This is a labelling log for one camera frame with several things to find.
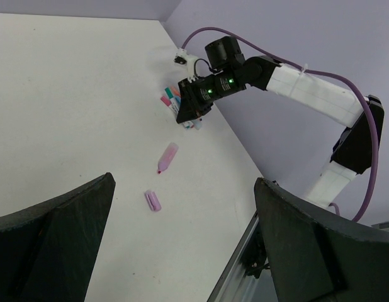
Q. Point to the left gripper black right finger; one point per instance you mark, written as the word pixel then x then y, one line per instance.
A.
pixel 316 255

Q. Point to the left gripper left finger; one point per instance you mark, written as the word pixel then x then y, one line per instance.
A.
pixel 48 251

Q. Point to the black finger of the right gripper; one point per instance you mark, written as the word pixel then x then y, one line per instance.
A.
pixel 194 103

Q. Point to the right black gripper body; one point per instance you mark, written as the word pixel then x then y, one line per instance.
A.
pixel 219 86

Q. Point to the white thin pen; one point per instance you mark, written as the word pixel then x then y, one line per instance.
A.
pixel 170 105

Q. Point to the light blue highlighter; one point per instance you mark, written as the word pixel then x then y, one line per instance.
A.
pixel 193 124

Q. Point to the pink highlighter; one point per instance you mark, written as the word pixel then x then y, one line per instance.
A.
pixel 167 157

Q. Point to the purple marker cap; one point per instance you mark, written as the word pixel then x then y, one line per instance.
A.
pixel 152 201

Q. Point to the orange pen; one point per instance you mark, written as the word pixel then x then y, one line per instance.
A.
pixel 175 91

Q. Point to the teal thin pen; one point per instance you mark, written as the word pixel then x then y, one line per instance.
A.
pixel 169 93

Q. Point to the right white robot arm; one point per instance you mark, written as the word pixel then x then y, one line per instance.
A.
pixel 232 73

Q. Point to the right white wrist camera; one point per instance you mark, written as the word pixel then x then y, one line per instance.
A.
pixel 183 58

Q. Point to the aluminium rail frame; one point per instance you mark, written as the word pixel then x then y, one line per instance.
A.
pixel 247 276

